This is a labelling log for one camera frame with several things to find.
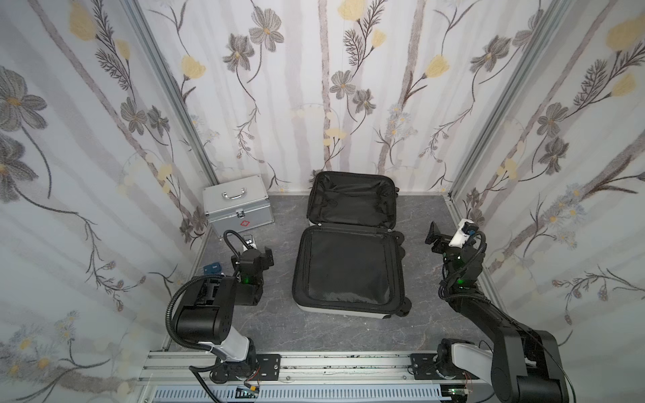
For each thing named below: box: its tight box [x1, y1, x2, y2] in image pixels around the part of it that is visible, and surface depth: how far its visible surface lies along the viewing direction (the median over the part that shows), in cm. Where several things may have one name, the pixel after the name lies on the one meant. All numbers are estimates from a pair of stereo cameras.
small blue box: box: [203, 261, 223, 276], surface depth 95 cm
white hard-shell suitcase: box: [292, 171, 412, 320], surface depth 92 cm
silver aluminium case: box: [202, 174, 275, 238], surface depth 101 cm
